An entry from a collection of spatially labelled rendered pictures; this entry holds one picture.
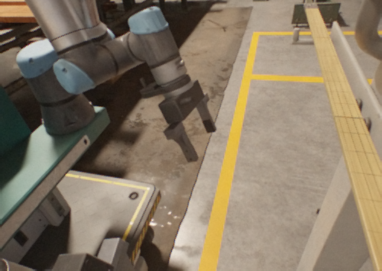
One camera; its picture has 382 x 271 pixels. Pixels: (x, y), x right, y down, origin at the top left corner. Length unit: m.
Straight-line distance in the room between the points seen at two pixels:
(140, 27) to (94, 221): 0.76
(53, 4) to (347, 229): 0.60
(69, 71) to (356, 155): 0.49
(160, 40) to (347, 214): 0.43
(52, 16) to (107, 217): 0.74
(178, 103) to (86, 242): 0.67
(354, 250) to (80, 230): 0.88
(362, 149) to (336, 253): 0.25
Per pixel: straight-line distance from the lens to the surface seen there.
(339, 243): 0.46
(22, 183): 0.73
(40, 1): 0.58
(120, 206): 1.08
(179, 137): 0.55
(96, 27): 0.79
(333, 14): 3.88
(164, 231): 1.35
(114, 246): 0.39
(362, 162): 0.26
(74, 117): 0.80
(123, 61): 0.61
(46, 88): 0.77
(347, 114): 0.31
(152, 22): 0.55
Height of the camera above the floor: 1.17
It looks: 38 degrees down
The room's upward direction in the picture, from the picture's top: 6 degrees counter-clockwise
